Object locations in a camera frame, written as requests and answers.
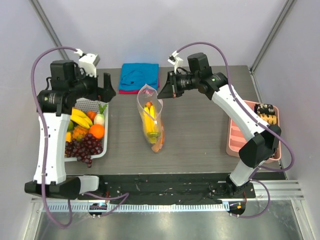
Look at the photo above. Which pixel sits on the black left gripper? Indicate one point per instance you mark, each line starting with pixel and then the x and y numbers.
pixel 99 93

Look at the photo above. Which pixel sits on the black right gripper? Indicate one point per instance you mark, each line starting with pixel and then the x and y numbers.
pixel 172 84

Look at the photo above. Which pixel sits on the clear pink-dotted zip bag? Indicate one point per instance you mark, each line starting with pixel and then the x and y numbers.
pixel 145 95

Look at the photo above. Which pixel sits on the orange carrot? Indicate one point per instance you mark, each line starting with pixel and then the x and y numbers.
pixel 160 142

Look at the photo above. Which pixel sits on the yellow banana bunch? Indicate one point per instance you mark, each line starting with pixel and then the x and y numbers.
pixel 150 127
pixel 80 118

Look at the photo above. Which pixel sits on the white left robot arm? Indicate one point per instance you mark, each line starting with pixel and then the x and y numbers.
pixel 69 81

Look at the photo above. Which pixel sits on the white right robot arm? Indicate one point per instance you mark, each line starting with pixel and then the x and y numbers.
pixel 260 144

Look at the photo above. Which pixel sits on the folded red cloth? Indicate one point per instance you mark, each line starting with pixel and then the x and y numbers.
pixel 134 87

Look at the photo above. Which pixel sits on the white fruit basket tray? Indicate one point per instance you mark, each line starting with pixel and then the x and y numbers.
pixel 89 105

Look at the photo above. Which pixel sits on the small red persimmon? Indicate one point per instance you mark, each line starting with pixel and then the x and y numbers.
pixel 91 115

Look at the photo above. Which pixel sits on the folded blue cloth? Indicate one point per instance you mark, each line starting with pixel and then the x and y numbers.
pixel 139 72

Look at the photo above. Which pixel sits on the white green radish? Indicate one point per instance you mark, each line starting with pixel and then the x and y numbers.
pixel 99 119

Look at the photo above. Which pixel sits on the orange spiky dragon fruit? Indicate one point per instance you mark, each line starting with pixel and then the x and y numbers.
pixel 79 132

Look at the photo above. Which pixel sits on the yellow mango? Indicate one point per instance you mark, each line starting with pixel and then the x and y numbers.
pixel 70 126

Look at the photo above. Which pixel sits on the small yellow lemon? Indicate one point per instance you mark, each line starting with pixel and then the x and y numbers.
pixel 68 137

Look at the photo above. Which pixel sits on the dark red grape bunch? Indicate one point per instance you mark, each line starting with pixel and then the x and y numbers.
pixel 84 149

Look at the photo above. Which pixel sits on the pink compartment organizer box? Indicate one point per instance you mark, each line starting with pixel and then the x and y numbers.
pixel 236 140

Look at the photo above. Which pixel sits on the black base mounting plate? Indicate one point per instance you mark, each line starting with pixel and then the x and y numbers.
pixel 172 189

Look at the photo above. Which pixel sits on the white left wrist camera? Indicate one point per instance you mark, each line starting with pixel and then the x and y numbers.
pixel 88 61

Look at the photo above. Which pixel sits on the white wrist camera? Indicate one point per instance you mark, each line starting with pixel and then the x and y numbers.
pixel 88 61
pixel 175 60

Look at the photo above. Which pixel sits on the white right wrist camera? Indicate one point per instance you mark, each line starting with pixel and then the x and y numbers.
pixel 175 60

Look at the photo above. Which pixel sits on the white slotted cable duct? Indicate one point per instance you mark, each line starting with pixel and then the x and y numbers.
pixel 93 207

